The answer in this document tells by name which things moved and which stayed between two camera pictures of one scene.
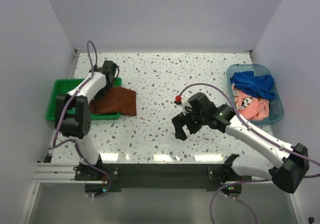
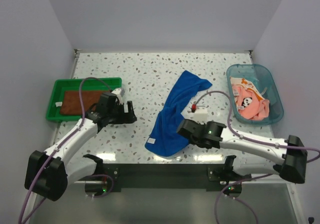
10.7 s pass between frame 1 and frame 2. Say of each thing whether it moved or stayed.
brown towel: moved
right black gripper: moved
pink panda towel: stayed
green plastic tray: stayed
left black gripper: moved
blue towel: moved
